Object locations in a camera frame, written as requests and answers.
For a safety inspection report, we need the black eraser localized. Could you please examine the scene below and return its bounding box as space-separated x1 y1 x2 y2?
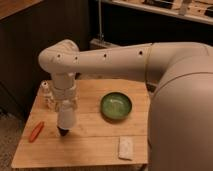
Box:
58 127 69 136

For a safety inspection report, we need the dark wooden cabinet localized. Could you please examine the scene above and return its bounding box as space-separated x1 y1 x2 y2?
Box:
0 0 89 119

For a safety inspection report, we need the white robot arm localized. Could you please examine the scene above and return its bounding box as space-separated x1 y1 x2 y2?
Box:
38 39 213 171

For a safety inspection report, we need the upper shelf with items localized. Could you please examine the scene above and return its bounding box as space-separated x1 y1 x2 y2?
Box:
102 0 213 26

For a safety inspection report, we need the metal shelf rail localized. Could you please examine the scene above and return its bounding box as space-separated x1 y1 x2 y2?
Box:
90 38 116 50

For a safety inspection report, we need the wooden table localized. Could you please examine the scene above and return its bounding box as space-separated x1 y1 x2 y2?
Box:
12 79 149 168

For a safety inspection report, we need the green ceramic bowl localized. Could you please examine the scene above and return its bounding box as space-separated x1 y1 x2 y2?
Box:
100 92 132 120

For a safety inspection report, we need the small white bottle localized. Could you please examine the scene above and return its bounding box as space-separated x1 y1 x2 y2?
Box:
41 81 55 110

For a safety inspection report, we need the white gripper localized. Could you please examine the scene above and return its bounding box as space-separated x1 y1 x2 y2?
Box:
52 85 78 112

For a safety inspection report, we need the white ceramic cup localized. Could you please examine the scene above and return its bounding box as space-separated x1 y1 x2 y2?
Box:
57 100 76 130

